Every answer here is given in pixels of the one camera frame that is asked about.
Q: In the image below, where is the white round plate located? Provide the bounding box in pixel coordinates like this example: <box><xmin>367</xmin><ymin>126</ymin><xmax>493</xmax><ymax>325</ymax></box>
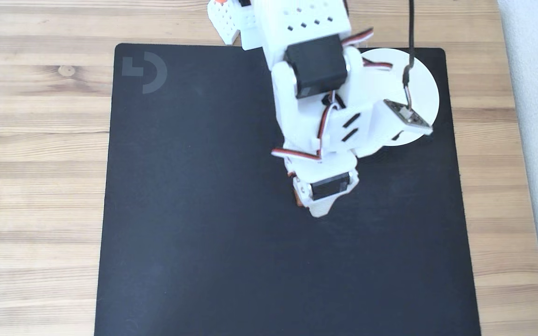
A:
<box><xmin>359</xmin><ymin>48</ymin><xmax>440</xmax><ymax>147</ymax></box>

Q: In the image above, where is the black desk mat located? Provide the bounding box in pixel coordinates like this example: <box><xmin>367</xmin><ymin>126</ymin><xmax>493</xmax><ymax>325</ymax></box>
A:
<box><xmin>94</xmin><ymin>43</ymin><xmax>482</xmax><ymax>336</ymax></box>

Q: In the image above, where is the camera on white mount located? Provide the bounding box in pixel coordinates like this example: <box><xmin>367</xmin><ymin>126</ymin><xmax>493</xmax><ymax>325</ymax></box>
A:
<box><xmin>355</xmin><ymin>98</ymin><xmax>434</xmax><ymax>159</ymax></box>

